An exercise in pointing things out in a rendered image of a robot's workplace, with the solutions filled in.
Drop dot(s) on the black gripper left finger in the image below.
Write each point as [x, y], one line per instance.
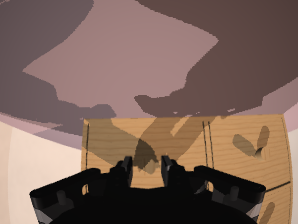
[53, 199]

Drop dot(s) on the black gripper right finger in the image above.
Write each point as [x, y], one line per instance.
[242, 194]

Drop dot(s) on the small brown chest of drawers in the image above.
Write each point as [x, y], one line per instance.
[205, 120]

